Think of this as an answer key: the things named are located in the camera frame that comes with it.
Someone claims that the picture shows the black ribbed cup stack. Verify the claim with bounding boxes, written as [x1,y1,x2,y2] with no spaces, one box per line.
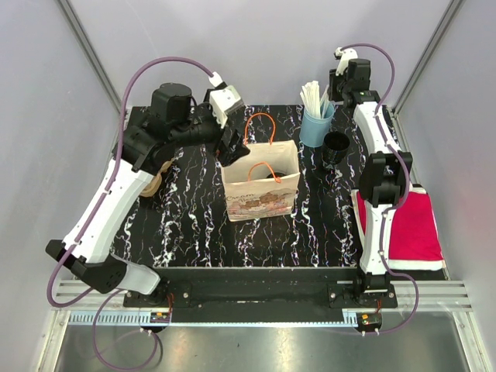
[321,131,350,171]

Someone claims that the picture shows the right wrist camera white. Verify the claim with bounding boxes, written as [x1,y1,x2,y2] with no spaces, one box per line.
[334,47,358,76]

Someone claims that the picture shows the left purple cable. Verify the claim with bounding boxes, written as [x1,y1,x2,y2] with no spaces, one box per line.
[45,57,218,370]

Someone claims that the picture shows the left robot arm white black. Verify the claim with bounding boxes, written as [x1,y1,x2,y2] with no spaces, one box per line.
[46,83,249,307]

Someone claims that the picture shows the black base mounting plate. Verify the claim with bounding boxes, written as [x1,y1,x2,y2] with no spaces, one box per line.
[123,267,398,326]

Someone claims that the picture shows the light blue cup holder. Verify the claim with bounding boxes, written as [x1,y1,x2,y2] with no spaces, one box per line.
[299,104,336,148]

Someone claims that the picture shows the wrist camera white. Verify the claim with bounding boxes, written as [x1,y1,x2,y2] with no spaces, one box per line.
[205,72,244,129]
[334,47,358,76]

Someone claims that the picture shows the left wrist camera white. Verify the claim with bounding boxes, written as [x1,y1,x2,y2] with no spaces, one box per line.
[205,72,244,129]

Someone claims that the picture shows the cardboard cup carrier left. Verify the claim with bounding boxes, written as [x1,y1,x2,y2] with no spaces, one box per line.
[139,160,173,198]

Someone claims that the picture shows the black plastic cup lid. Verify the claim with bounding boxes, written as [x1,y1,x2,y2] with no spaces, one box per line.
[266,171,286,183]

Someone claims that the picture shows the brown paper takeout bag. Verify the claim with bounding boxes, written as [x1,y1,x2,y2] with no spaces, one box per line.
[219,112,300,224]

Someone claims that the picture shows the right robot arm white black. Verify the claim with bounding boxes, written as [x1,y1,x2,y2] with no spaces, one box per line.
[328,50,412,308]

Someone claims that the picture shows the aluminium front rail frame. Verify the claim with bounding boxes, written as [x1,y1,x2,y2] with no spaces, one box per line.
[36,281,495,371]

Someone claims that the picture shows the red folded cloth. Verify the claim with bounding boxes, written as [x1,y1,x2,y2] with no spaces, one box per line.
[355,189,444,261]

